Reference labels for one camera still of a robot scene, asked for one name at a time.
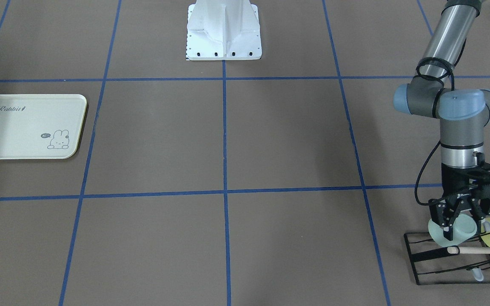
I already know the cream rabbit tray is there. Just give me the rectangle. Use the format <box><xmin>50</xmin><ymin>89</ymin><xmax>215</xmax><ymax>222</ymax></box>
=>
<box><xmin>0</xmin><ymin>94</ymin><xmax>88</xmax><ymax>159</ymax></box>

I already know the black wire cup rack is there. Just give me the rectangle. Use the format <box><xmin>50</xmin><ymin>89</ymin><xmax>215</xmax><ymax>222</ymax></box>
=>
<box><xmin>403</xmin><ymin>231</ymin><xmax>490</xmax><ymax>286</ymax></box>

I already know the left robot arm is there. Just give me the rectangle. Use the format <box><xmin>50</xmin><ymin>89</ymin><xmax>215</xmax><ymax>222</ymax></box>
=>
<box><xmin>393</xmin><ymin>0</ymin><xmax>490</xmax><ymax>241</ymax></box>

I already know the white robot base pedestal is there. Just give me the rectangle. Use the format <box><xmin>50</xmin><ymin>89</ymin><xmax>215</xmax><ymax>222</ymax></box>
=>
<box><xmin>185</xmin><ymin>0</ymin><xmax>262</xmax><ymax>61</ymax></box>

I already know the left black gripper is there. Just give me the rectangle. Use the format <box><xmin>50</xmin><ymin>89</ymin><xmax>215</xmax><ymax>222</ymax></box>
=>
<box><xmin>428</xmin><ymin>164</ymin><xmax>490</xmax><ymax>241</ymax></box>

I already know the green cup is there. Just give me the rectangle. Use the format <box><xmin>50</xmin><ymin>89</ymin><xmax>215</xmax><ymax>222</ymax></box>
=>
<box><xmin>428</xmin><ymin>214</ymin><xmax>478</xmax><ymax>247</ymax></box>

